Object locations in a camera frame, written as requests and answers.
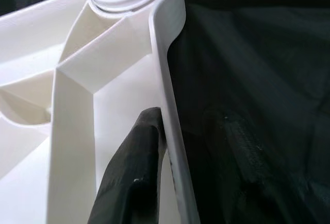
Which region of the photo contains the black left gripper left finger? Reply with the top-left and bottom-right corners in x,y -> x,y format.
87,107 -> 166,224

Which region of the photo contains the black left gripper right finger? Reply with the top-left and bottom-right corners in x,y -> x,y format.
198,108 -> 307,224

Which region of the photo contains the white plastic table top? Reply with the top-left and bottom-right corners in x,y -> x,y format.
0,0 -> 202,224

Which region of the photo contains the black tablecloth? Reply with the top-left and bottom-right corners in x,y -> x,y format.
0,0 -> 330,224

